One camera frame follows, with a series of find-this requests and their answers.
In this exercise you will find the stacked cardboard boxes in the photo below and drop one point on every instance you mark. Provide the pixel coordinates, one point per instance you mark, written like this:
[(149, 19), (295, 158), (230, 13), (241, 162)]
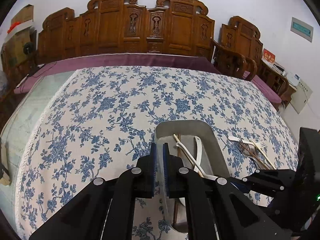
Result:
[(18, 35)]

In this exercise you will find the white router box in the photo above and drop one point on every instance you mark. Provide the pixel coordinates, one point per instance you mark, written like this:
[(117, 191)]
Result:
[(293, 79)]

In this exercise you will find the carved wooden armchair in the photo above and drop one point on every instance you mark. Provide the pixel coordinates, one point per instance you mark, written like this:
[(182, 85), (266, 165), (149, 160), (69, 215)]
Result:
[(239, 54)]

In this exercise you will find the glass table top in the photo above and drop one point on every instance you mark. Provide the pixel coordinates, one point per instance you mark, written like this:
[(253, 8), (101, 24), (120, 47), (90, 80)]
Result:
[(18, 128)]

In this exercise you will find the metal fork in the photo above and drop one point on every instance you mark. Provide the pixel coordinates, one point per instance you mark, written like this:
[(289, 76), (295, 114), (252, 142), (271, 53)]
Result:
[(250, 154)]

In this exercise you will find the red sign card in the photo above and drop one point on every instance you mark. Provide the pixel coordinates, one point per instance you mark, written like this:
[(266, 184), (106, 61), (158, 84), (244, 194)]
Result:
[(268, 57)]

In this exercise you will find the grey wall electrical panel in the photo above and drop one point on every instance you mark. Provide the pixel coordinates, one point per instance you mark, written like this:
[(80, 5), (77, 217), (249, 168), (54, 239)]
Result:
[(302, 29)]

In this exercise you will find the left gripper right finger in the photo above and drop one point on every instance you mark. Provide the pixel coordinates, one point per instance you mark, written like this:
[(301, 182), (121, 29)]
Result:
[(216, 209)]

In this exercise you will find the blue floral tablecloth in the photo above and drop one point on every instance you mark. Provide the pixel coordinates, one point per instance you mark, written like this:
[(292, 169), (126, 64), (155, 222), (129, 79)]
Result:
[(102, 120)]

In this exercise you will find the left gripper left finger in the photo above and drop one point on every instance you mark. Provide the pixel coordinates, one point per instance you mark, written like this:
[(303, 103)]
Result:
[(104, 209)]

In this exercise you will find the carved wooden sofa bench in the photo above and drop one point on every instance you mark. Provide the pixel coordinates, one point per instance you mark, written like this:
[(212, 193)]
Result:
[(174, 27)]

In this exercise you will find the white plastic fork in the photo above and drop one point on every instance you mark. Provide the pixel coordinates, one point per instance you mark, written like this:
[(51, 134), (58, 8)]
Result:
[(237, 139)]

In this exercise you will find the white wall distribution box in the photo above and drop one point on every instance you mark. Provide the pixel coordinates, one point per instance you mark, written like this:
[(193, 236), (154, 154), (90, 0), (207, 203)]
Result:
[(300, 98)]

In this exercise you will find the purple armchair cushion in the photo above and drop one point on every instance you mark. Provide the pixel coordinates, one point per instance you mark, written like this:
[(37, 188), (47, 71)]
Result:
[(266, 90)]

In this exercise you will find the light bamboo chopstick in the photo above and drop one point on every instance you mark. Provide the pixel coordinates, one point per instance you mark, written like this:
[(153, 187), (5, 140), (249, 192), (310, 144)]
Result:
[(186, 152)]

